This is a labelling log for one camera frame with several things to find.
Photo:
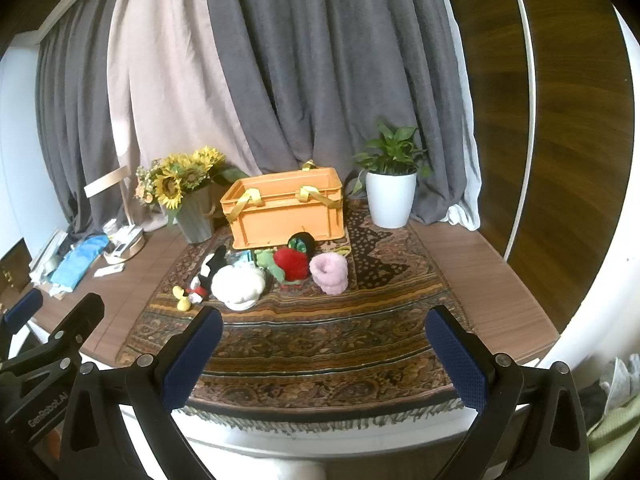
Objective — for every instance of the grey ribbed vase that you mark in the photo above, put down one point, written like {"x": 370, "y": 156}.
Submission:
{"x": 197, "y": 220}

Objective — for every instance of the black white plush toy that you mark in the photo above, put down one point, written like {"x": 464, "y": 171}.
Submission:
{"x": 212, "y": 262}

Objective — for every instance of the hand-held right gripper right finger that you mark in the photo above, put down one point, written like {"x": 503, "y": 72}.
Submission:
{"x": 460, "y": 360}

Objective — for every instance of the green plush toy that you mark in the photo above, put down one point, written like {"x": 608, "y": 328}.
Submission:
{"x": 267, "y": 260}

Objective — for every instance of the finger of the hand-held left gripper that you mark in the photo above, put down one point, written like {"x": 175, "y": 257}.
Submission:
{"x": 22, "y": 306}
{"x": 75, "y": 321}

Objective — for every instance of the grey curtain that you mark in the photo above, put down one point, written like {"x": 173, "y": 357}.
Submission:
{"x": 325, "y": 60}

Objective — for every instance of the sunflower bouquet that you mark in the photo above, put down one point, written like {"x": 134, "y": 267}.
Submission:
{"x": 167, "y": 185}

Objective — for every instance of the green plant in white pot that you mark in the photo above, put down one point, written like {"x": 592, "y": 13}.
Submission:
{"x": 392, "y": 200}

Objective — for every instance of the blue cloth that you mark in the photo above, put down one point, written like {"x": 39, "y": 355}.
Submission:
{"x": 80, "y": 260}

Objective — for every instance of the orange plastic crate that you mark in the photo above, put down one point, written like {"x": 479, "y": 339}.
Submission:
{"x": 285, "y": 220}

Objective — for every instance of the white sheer curtain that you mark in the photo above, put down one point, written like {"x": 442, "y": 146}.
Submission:
{"x": 467, "y": 200}

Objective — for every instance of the light green cloth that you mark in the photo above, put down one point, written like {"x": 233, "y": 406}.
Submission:
{"x": 615, "y": 435}

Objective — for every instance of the brown wooden cabinet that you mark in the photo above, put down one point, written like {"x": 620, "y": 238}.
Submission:
{"x": 12, "y": 265}

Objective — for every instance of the dark wooden wardrobe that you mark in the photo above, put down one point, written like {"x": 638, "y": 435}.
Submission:
{"x": 565, "y": 135}

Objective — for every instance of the white cloth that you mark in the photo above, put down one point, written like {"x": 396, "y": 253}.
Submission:
{"x": 620, "y": 380}

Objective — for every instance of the white desk lamp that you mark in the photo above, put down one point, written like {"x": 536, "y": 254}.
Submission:
{"x": 107, "y": 182}

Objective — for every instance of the red plush toy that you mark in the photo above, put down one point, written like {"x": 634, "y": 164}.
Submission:
{"x": 290, "y": 262}

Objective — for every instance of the beige curtain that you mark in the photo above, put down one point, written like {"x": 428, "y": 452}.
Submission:
{"x": 170, "y": 85}

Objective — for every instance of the black green plush ball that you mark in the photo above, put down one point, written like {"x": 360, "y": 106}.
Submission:
{"x": 305, "y": 242}

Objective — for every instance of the pink plush toy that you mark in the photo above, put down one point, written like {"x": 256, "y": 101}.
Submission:
{"x": 330, "y": 272}

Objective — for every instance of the patterned rug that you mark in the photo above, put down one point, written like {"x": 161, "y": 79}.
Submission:
{"x": 325, "y": 350}

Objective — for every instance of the small yellow toy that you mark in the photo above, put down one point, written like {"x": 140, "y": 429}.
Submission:
{"x": 182, "y": 302}

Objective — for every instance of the stack of white papers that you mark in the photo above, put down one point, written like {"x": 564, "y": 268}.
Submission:
{"x": 47, "y": 255}

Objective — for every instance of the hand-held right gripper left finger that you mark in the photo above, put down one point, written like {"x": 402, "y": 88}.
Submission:
{"x": 192, "y": 360}

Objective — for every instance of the small white flat item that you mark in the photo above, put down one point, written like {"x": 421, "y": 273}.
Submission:
{"x": 107, "y": 272}

